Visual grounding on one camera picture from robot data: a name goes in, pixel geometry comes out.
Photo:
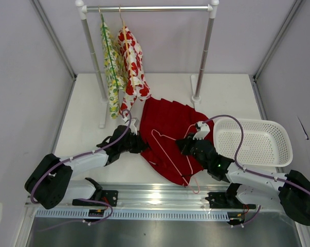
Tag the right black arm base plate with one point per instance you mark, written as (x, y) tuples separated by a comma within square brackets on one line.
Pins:
[(225, 200)]

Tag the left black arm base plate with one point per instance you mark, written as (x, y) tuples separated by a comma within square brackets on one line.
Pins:
[(107, 196)]

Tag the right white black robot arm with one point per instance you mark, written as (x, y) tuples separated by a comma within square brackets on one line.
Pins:
[(291, 189)]

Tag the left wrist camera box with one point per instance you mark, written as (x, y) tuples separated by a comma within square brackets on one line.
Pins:
[(134, 126)]

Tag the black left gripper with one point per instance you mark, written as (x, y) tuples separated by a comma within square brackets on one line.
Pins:
[(140, 145)]

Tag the red poppy floral garment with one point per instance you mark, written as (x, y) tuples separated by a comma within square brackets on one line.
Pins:
[(142, 90)]

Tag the white perforated laundry basket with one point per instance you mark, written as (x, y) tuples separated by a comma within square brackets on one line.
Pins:
[(265, 143)]

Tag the white clothes rack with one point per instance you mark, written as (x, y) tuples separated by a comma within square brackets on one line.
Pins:
[(113, 21)]

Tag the pink wire hanger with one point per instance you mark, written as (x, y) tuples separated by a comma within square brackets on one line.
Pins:
[(189, 163)]

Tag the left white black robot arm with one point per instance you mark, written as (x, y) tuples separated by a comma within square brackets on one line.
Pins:
[(51, 182)]

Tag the aluminium table edge rail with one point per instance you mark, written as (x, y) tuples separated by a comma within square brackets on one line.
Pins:
[(157, 196)]

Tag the yellow lemon floral garment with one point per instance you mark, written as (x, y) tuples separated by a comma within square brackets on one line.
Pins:
[(113, 94)]

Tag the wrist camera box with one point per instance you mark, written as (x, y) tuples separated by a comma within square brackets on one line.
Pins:
[(203, 130), (134, 126)]

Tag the green hanger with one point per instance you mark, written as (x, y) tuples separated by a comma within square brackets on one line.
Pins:
[(109, 54)]

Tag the white slotted cable duct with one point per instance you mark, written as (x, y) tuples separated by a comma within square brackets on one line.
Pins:
[(133, 214)]

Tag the wooden hanger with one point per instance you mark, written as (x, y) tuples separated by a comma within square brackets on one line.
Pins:
[(128, 61)]

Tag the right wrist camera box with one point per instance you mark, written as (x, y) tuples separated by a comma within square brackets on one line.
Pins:
[(203, 130)]

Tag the red skirt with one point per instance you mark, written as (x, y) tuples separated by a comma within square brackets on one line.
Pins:
[(175, 120)]

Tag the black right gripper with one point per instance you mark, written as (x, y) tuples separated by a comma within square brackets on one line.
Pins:
[(184, 143)]

